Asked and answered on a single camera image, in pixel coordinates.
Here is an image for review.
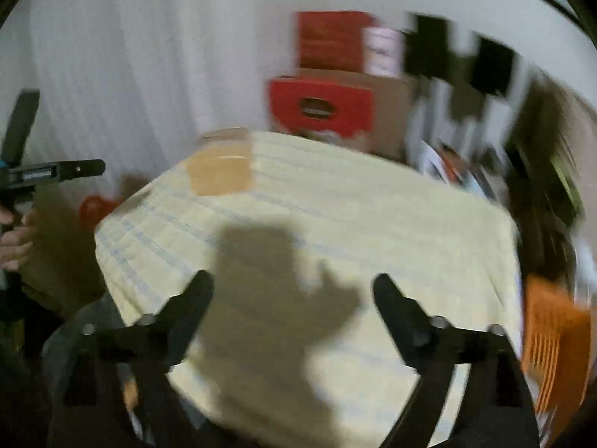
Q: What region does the red plastic bag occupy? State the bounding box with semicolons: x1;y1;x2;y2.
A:
78;195;119;231

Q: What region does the black speaker on stand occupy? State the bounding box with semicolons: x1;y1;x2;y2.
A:
405;13;451;147
468;37;516;155

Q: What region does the orange plastic basket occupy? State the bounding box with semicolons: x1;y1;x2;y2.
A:
521;275;591;447

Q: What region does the yellow checked tablecloth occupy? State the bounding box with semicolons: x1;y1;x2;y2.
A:
95;133;522;447

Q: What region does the person's left hand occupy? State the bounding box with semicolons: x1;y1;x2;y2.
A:
0;207;38;272

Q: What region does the white curtain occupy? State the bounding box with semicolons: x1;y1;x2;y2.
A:
0;0;300;225

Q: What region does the right black speaker on stand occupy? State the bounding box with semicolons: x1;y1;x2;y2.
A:
468;37;516;155

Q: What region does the brown cardboard box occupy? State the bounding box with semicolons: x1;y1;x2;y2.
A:
298;69;415;160

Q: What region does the left black speaker on stand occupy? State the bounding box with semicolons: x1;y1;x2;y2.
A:
405;13;451;147

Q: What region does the red gift box upper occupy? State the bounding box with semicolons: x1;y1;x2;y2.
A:
297;11;376;73

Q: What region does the green black power station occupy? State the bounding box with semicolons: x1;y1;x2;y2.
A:
550;159;584;228

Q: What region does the red collection gift box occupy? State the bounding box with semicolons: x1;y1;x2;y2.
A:
267;77;374;141

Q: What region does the tan boxed packet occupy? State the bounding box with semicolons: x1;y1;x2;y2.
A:
186;127;253;196

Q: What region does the small pink white box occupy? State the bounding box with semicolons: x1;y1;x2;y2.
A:
362;27;404;79

